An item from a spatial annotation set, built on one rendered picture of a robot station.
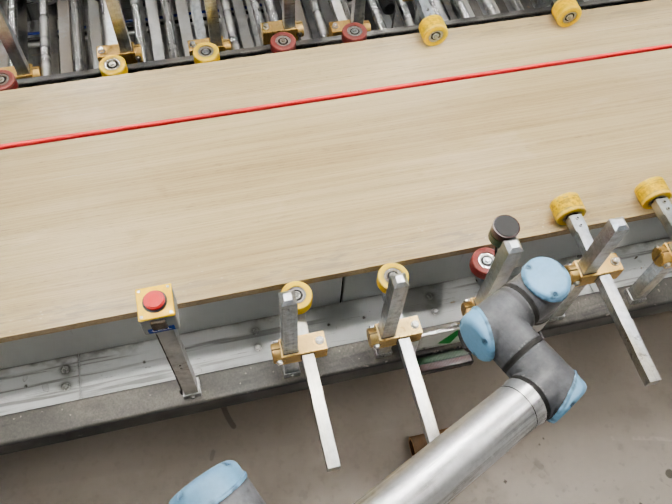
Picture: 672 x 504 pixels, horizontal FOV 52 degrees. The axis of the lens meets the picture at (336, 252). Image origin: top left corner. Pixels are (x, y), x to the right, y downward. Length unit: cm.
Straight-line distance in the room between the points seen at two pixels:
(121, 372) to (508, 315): 114
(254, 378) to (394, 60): 105
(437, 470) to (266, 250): 88
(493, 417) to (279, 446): 146
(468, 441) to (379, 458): 141
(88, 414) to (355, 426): 102
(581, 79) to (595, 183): 39
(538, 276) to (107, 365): 122
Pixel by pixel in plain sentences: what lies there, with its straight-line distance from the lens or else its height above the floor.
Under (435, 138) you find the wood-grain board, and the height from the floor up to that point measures 90.
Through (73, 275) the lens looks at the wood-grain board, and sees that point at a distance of 183.
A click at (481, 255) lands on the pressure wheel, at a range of 182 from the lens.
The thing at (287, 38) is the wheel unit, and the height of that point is 90.
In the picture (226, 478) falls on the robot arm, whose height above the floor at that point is 144.
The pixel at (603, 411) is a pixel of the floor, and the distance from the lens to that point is 277.
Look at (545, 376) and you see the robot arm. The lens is 121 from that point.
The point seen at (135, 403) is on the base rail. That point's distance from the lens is 187.
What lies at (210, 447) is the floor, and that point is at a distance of 253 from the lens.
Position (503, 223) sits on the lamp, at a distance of 156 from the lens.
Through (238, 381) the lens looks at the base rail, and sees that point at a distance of 185.
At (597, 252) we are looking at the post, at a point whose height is 107.
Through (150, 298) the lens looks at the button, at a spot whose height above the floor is 123.
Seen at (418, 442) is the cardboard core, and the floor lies 8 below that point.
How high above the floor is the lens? 243
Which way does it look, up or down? 60 degrees down
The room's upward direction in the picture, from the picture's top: 5 degrees clockwise
